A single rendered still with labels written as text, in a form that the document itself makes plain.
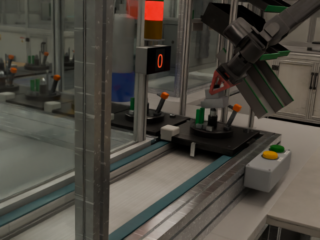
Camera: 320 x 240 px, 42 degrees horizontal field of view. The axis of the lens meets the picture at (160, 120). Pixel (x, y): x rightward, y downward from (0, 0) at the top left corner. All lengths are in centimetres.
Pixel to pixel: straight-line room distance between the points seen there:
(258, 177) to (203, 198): 25
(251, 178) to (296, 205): 14
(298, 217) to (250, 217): 12
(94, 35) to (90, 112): 8
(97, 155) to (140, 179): 62
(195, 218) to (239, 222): 19
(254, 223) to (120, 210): 33
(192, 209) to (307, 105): 463
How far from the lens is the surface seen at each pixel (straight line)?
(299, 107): 545
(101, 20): 45
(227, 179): 101
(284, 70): 542
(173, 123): 141
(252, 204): 114
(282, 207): 115
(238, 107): 128
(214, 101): 129
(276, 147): 125
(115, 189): 103
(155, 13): 114
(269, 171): 110
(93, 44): 44
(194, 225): 88
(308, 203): 120
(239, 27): 124
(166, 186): 105
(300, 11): 127
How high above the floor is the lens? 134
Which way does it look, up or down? 15 degrees down
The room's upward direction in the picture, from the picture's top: 3 degrees clockwise
